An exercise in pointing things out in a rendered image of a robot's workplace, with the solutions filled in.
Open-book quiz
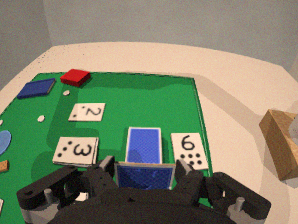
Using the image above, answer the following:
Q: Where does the blue flat disc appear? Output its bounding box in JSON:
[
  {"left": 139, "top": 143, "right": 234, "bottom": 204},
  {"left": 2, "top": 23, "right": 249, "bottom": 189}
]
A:
[{"left": 0, "top": 130, "right": 12, "bottom": 155}]

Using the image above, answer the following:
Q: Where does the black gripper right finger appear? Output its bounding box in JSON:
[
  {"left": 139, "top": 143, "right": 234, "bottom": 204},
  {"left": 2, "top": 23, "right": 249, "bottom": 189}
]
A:
[{"left": 162, "top": 159, "right": 272, "bottom": 224}]

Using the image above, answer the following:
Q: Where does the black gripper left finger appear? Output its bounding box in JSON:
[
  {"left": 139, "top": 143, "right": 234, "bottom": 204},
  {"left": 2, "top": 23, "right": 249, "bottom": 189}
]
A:
[{"left": 16, "top": 155, "right": 129, "bottom": 224}]

